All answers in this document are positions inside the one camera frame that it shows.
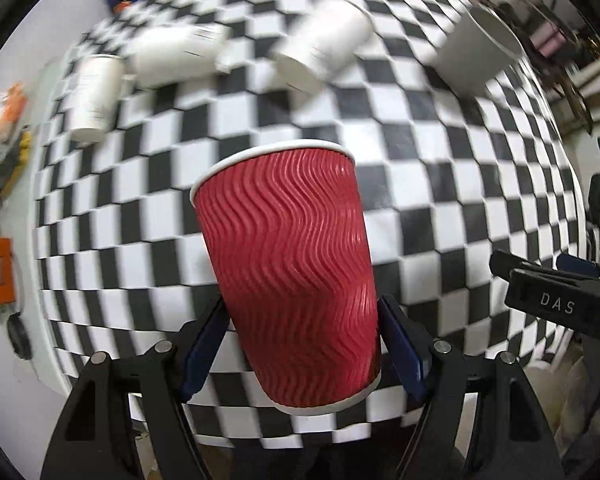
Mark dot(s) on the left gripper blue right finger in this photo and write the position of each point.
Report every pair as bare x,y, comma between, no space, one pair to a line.
407,345

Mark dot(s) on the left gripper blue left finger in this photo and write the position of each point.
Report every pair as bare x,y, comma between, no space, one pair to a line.
200,343

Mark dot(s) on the red ribbed paper cup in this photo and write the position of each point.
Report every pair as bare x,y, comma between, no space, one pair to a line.
284,229

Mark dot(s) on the upright white paper cup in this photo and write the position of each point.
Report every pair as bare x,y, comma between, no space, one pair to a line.
95,101

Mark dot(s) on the lying white paper cup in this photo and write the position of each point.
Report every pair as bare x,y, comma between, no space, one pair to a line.
167,54

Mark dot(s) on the tilted white paper cup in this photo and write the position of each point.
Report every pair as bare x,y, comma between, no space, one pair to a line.
321,44

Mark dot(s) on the black round puck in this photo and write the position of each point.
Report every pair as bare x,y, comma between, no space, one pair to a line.
18,337

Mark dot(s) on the yellow plastic bag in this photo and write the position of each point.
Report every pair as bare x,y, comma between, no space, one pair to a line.
14,162

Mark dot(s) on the grey ceramic mug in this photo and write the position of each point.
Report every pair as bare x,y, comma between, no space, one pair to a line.
479,47

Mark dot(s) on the black white checkered tablecloth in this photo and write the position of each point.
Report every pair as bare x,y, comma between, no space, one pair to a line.
445,182

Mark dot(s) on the orange tissue pack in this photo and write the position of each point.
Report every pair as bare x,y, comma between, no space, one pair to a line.
12,103

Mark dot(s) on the dark glass bottle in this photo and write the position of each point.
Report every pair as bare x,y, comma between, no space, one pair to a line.
119,5

